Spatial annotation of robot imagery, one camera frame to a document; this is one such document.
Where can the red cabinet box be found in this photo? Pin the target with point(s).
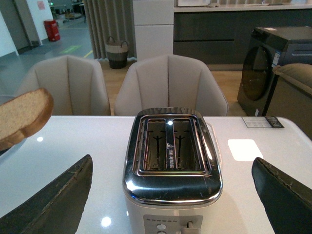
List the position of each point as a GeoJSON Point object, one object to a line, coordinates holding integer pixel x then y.
{"type": "Point", "coordinates": [52, 31]}

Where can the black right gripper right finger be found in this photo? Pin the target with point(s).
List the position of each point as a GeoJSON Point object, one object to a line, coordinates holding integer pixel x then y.
{"type": "Point", "coordinates": [287, 202]}

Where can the beige chair on left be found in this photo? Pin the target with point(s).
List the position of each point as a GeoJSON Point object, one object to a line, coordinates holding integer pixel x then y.
{"type": "Point", "coordinates": [76, 84]}

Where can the woven laundry basket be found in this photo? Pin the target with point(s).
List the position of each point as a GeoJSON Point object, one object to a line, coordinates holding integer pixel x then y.
{"type": "Point", "coordinates": [116, 52]}

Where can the beige chair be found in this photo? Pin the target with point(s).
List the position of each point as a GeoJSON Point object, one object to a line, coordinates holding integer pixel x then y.
{"type": "Point", "coordinates": [170, 81]}
{"type": "Point", "coordinates": [76, 84]}

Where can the beige cushioned sofa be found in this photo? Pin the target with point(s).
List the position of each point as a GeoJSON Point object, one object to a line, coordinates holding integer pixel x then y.
{"type": "Point", "coordinates": [292, 96]}

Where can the dark grey kitchen counter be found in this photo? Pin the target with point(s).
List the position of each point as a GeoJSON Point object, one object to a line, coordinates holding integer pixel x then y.
{"type": "Point", "coordinates": [221, 35]}

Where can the white tall cabinet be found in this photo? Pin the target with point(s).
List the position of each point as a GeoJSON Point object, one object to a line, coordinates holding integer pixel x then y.
{"type": "Point", "coordinates": [154, 27]}

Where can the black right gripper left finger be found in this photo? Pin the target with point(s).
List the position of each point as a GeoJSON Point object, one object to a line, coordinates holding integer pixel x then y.
{"type": "Point", "coordinates": [55, 209]}

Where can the printed label card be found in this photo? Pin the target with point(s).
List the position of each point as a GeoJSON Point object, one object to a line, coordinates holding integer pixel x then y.
{"type": "Point", "coordinates": [262, 122]}

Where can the white chrome two-slot toaster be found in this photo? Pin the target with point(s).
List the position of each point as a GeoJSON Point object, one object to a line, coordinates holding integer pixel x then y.
{"type": "Point", "coordinates": [171, 173]}

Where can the dark grey washing machine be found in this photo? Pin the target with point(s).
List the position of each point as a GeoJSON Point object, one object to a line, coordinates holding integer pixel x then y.
{"type": "Point", "coordinates": [268, 48]}

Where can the grey pleated curtain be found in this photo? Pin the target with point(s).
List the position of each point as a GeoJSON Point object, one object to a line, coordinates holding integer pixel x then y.
{"type": "Point", "coordinates": [110, 18]}

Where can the slice of brown bread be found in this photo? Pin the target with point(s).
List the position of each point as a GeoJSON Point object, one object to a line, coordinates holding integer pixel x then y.
{"type": "Point", "coordinates": [24, 116]}

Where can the beige chair on right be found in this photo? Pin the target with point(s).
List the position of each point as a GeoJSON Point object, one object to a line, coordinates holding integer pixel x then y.
{"type": "Point", "coordinates": [170, 81]}

